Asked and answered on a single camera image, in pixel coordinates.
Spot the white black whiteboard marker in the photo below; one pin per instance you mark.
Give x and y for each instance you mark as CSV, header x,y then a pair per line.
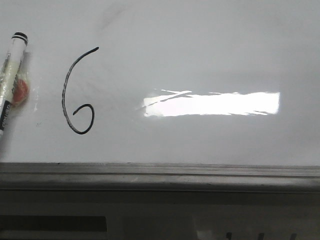
x,y
9,75

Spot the white whiteboard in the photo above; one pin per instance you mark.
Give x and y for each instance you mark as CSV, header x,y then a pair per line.
x,y
233,82

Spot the grey aluminium whiteboard frame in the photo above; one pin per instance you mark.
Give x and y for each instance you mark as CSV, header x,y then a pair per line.
x,y
159,177

